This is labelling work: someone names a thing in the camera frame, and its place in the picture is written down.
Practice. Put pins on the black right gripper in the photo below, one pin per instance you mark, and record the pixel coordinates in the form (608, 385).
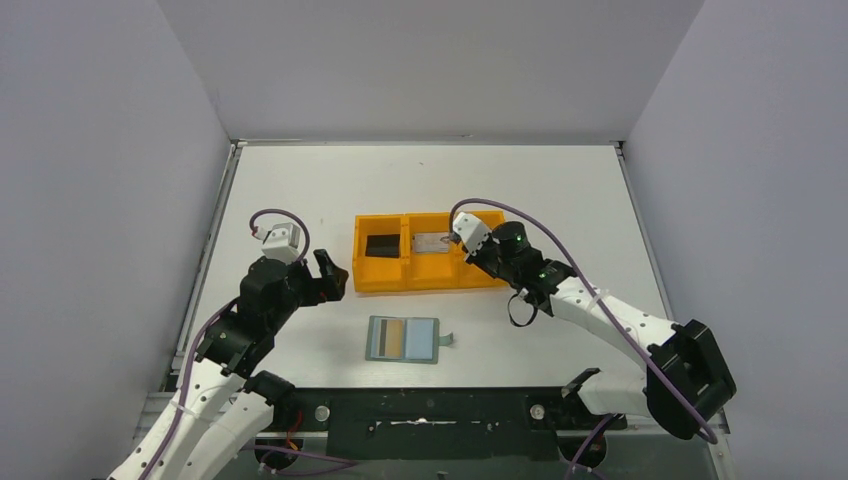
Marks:
(480, 255)

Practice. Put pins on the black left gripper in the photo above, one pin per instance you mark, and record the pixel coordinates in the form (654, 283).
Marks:
(313, 282)

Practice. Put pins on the green card holder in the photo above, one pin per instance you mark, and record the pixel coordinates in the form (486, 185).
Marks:
(415, 340)

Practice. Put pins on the silver VIP card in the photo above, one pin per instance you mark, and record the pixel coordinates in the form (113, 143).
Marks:
(431, 243)

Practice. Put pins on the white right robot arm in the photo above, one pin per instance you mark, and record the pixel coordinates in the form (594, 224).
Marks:
(683, 378)

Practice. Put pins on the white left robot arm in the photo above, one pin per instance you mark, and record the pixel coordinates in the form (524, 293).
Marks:
(222, 399)

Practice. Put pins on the yellow three-compartment bin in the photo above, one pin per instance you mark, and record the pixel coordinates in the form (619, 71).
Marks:
(412, 272)

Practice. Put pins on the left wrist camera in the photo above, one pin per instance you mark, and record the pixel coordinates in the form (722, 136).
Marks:
(281, 242)

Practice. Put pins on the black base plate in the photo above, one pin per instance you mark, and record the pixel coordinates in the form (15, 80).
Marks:
(535, 423)

